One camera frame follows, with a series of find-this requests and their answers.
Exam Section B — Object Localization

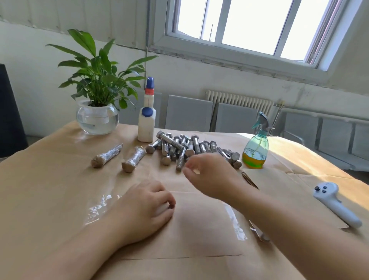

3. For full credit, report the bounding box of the stack of brown paper sheets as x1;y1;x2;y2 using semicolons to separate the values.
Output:
240;166;326;200

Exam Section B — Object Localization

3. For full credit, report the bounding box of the black trash bin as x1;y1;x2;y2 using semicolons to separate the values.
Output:
0;63;29;160

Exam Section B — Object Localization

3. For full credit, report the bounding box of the clear film sheet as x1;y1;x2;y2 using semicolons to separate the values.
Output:
82;192;250;242

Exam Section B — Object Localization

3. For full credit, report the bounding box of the pile of steel bolts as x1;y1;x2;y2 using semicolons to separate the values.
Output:
145;130;243;172

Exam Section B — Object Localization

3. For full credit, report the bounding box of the white radiator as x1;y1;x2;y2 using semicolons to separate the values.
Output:
204;89;275;120

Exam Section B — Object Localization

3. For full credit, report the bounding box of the person's right hand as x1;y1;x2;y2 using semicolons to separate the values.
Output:
182;152;248;204

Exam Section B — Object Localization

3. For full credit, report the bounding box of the white handheld controller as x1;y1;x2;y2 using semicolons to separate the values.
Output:
313;182;364;229

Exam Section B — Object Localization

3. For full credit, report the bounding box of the large brown paper table cover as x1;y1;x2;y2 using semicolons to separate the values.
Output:
0;121;369;280

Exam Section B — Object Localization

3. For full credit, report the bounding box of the grey chair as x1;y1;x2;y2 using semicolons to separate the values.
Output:
281;111;322;149
317;117;369;172
119;92;164;127
165;95;214;133
215;103;261;135

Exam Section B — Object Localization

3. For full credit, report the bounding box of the white framed window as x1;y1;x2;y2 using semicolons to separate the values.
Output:
150;0;369;88

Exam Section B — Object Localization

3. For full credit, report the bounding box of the green leafy plant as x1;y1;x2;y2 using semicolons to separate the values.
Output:
47;29;158;110

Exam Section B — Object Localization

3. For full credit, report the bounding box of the green spray bottle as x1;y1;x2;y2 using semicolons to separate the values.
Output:
241;111;271;170

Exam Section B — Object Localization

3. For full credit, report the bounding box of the person's left hand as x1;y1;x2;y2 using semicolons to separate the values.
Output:
105;178;177;247

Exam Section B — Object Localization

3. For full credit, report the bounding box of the person's right forearm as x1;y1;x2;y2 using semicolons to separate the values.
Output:
228;182;369;280

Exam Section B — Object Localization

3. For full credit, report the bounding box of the person's left forearm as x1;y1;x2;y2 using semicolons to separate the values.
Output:
20;222;130;280

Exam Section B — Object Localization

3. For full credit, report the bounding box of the white vertical blind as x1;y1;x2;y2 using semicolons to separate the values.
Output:
0;0;156;51

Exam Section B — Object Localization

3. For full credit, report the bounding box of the white cling film roll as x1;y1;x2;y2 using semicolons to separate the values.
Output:
248;218;271;242

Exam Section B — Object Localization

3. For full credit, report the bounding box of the white glue bottle blue cap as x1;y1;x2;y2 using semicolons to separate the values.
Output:
137;77;157;143

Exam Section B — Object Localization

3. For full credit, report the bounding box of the round glass vase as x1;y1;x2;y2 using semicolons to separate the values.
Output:
76;102;120;136

